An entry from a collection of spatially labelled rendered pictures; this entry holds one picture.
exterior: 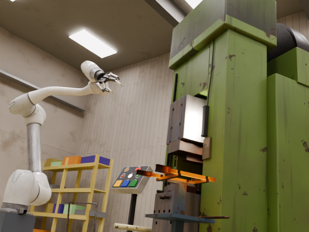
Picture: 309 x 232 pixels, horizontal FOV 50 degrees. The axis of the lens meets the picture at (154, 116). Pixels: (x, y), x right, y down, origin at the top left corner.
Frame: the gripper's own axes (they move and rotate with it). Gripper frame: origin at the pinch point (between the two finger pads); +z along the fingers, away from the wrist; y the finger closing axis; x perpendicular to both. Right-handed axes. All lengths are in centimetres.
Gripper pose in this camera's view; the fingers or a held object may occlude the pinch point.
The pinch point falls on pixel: (114, 87)
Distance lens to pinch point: 215.2
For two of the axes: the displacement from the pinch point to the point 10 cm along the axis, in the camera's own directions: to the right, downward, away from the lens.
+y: -7.4, 6.3, -2.5
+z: 6.0, 4.4, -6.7
